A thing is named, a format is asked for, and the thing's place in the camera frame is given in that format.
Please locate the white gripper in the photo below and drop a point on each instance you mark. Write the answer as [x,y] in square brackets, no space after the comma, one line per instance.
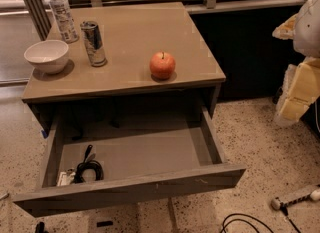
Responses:
[308,32]

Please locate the white adapter in drawer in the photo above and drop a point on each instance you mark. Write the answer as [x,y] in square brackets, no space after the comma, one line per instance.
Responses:
[66,177]

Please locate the brown cabinet with top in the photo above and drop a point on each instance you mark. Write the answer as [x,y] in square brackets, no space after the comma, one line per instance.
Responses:
[131,35]

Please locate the silver drink can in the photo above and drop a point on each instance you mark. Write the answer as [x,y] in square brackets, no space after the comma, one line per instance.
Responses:
[93,43]

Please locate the red apple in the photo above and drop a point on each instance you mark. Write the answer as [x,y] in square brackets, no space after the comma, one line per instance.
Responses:
[162,65]

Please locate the open grey top drawer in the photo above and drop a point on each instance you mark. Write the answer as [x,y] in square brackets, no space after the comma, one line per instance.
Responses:
[148,157]

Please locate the white power strip on floor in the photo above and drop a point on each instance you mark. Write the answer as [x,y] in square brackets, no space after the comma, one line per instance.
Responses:
[309,192]

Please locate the black object at bottom edge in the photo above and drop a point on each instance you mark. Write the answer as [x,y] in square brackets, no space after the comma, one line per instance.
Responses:
[40,228]

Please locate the clear plastic water bottle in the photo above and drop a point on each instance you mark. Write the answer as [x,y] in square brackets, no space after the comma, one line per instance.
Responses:
[64,20]

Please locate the white ceramic bowl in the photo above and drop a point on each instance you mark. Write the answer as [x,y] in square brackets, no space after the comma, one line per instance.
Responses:
[50,56]

